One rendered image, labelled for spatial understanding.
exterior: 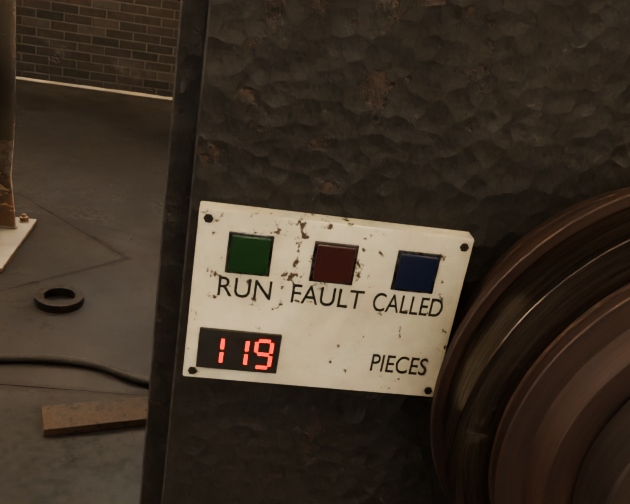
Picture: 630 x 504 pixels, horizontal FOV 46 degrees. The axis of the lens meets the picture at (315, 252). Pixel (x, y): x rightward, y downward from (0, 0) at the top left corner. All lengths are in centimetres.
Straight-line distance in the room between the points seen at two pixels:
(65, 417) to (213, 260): 179
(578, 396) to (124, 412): 197
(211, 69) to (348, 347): 30
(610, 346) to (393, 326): 22
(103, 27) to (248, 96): 610
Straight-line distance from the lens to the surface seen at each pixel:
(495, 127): 72
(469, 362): 68
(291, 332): 74
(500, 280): 67
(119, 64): 679
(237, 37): 66
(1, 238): 365
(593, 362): 64
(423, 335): 76
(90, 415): 246
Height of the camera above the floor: 148
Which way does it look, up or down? 23 degrees down
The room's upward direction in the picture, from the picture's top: 10 degrees clockwise
